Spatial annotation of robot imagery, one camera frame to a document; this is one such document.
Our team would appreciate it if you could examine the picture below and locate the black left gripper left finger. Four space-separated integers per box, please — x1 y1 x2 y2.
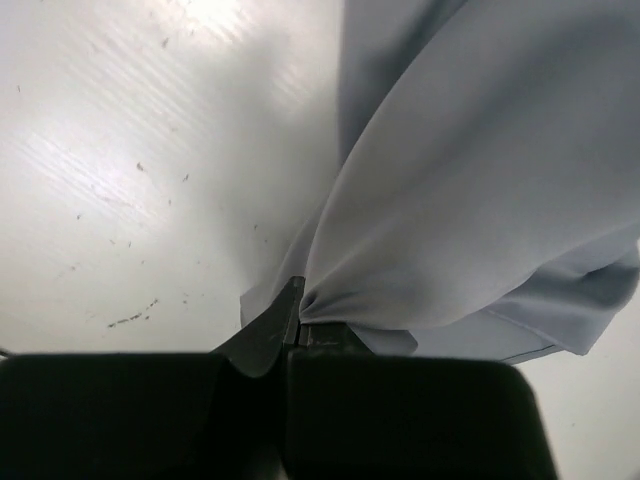
1 277 304 479

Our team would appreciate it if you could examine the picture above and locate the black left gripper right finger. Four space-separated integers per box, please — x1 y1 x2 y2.
284 322 556 480

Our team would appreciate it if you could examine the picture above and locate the grey pillowcase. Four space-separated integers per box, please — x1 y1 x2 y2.
240 1 639 363

